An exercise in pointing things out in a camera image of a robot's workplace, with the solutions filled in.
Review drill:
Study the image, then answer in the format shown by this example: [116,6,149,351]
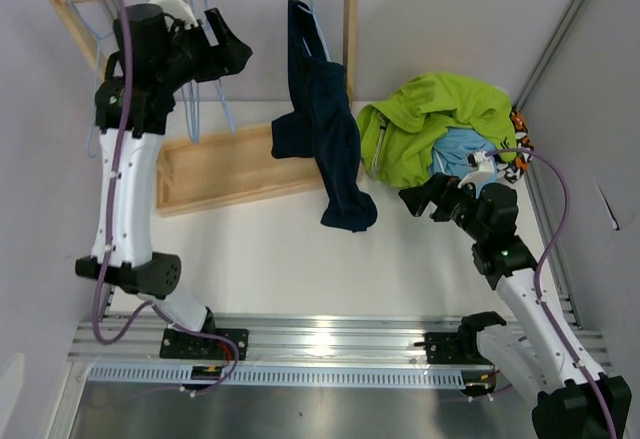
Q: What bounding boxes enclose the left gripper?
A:
[155,8,250,92]

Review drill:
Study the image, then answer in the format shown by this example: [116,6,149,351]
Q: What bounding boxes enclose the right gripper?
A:
[398,173,488,243]

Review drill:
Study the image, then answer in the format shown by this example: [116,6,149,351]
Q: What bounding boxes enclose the light blue shorts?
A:
[428,128,496,178]

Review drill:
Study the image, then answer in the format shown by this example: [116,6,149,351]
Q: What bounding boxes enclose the lime green shorts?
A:
[356,72,516,189]

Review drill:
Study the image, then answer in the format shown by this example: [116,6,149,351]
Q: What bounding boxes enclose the blue hanger of light-blue shorts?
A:
[182,81,201,143]

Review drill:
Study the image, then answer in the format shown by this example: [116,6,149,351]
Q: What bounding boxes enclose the orange camouflage shorts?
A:
[495,109,535,184]

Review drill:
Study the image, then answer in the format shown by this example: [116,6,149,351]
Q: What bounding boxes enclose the navy blue shorts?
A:
[271,0,378,232]

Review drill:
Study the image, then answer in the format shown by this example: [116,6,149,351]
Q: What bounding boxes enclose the blue hanger of camouflage shorts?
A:
[67,0,116,158]

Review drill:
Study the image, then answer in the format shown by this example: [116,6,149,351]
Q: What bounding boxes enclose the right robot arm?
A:
[399,174,632,438]

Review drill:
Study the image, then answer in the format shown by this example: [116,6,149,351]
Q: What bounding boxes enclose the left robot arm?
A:
[75,3,252,359]

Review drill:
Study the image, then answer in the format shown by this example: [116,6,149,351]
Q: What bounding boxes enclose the wooden clothes rack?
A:
[49,0,358,215]

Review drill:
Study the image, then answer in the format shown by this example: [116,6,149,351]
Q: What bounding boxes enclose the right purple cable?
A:
[482,147,621,439]

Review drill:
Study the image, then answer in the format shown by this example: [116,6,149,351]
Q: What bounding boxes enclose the purple cable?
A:
[482,147,621,439]
[92,0,154,346]

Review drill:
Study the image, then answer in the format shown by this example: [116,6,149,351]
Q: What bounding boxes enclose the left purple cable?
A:
[92,0,154,346]

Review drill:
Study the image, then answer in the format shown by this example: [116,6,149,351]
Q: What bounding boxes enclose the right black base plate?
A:
[413,311,507,365]

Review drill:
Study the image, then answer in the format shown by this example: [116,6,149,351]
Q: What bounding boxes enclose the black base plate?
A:
[159,328,249,362]
[413,311,507,365]

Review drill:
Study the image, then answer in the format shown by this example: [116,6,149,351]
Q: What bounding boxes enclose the aluminium mounting rail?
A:
[67,313,614,371]

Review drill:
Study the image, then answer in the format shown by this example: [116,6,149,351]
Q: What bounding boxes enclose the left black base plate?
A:
[159,328,249,362]

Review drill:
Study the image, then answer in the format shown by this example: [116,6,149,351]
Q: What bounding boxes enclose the white slotted cable duct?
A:
[88,364,491,390]

